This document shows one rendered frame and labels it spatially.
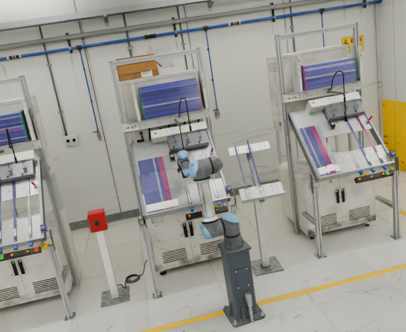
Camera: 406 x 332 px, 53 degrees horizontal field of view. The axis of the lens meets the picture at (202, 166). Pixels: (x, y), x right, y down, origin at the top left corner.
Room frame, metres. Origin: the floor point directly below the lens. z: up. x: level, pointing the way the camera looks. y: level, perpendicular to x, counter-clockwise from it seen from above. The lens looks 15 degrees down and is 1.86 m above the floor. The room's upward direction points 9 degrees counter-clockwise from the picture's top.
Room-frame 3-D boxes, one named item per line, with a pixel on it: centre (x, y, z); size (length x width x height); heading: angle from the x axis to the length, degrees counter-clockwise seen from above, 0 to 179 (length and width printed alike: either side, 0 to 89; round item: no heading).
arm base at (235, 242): (2.60, -0.13, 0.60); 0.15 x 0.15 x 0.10
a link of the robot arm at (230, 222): (2.60, -0.12, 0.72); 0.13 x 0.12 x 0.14; 106
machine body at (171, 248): (3.67, 0.26, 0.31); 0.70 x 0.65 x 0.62; 98
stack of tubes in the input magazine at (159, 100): (3.56, 0.18, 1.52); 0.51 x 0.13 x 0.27; 98
